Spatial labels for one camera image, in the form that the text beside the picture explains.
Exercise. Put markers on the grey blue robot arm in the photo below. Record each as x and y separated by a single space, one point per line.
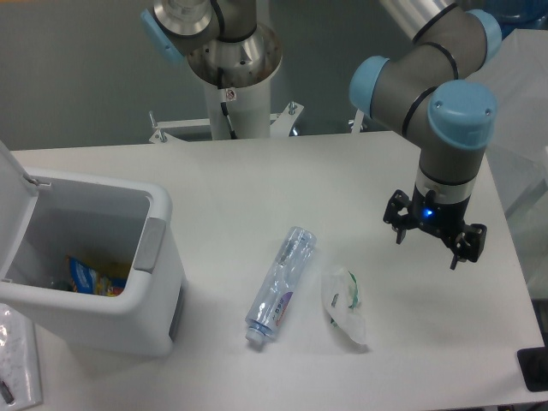
425 97

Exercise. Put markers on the blue yellow snack wrapper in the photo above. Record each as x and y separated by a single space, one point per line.
83 279

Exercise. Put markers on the white side table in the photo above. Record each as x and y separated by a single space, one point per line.
518 152

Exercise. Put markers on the white green wrapper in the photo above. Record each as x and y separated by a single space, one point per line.
340 296

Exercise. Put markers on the crushed clear plastic bottle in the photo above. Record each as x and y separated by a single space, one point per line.
265 316

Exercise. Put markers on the black device at edge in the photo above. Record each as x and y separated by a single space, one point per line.
533 365

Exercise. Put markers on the white tray with plastic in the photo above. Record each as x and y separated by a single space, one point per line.
21 386

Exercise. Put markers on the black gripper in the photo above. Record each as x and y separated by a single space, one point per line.
438 210

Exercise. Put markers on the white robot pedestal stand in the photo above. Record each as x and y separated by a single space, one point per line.
233 114

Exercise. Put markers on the white open trash can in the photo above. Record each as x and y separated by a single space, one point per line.
118 227

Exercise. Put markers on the blue water jug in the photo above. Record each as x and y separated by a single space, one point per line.
518 14

